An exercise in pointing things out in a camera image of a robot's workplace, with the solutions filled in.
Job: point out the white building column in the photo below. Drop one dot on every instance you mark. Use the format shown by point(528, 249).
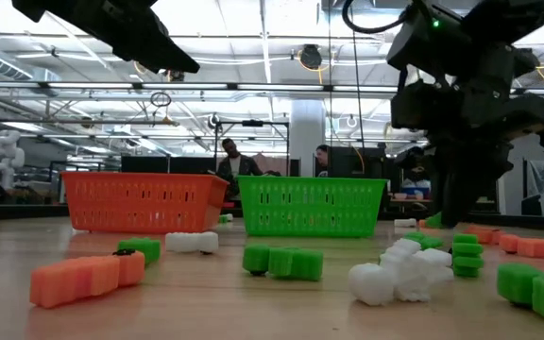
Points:
point(307, 137)

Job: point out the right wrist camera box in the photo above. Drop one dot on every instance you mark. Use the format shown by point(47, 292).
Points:
point(416, 106)

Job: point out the orange pumpkin figure toy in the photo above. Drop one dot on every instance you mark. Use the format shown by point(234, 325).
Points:
point(541, 249)
point(482, 234)
point(78, 278)

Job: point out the wooden table with bowls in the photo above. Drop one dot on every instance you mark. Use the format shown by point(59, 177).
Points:
point(409, 200)

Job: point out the black partition panel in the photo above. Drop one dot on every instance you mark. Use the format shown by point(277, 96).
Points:
point(168, 164)
point(352, 163)

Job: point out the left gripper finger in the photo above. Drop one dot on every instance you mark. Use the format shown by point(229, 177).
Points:
point(154, 52)

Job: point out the black gantry frame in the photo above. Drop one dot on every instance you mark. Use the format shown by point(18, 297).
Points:
point(252, 123)

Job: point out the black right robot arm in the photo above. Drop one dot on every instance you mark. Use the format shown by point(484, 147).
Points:
point(489, 28)

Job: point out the orange plastic basket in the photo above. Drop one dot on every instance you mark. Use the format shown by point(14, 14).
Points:
point(144, 203)

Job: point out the person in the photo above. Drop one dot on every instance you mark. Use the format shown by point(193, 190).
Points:
point(234, 163)
point(323, 158)

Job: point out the long ceiling light bar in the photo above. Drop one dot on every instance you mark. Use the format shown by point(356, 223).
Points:
point(182, 86)

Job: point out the white skeleton figure toy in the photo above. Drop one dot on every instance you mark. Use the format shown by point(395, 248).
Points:
point(229, 216)
point(404, 278)
point(404, 222)
point(189, 242)

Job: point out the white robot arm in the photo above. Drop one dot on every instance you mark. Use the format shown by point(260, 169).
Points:
point(5, 156)

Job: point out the green plastic basket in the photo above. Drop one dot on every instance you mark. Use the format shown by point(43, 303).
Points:
point(310, 208)

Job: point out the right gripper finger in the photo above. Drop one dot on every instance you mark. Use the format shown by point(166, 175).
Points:
point(453, 203)

